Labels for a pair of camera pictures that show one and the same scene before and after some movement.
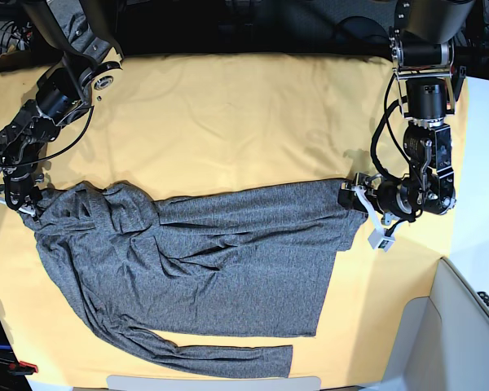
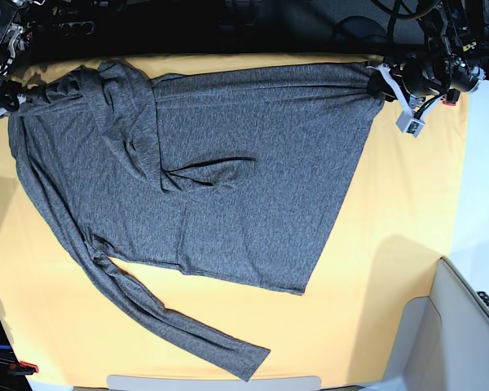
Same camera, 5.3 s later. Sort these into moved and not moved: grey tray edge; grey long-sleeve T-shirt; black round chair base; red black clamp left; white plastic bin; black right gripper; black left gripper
Moved: black left gripper; grey long-sleeve T-shirt; black right gripper
Not moved: red black clamp left; grey tray edge; black round chair base; white plastic bin
